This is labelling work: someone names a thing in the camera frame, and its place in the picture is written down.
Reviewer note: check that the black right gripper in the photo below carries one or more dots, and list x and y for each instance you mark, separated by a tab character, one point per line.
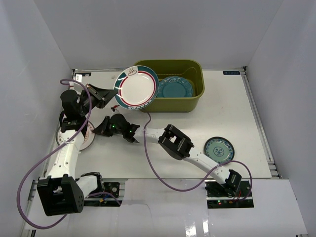
103	129

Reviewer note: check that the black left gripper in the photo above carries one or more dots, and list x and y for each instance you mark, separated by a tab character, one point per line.
98	95

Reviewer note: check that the white plate teal rim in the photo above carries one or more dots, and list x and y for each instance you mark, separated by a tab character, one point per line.
137	87

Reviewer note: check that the teal scalloped plate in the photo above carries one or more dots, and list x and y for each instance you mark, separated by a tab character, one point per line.
174	87

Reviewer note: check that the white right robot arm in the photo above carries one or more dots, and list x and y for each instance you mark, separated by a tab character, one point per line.
177	144

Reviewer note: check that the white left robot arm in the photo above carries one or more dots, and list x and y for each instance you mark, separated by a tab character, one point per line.
60	193

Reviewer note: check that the olive green plastic bin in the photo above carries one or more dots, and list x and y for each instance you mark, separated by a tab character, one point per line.
188	69

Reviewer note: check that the orange sunburst plate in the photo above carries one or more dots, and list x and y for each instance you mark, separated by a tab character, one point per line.
88	140

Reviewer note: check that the left blue table label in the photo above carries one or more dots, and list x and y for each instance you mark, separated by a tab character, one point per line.
83	74

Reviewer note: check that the blue table label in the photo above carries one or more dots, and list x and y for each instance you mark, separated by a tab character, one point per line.
83	74
231	73

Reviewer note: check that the small blue white plate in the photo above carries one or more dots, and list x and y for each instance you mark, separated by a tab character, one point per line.
219	149

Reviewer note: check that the right blue table label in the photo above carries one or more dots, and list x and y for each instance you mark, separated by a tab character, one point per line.
231	73

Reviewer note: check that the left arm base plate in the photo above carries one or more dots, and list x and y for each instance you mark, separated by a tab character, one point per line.
111	196

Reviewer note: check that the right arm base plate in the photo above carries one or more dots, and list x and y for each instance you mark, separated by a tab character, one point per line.
217	198

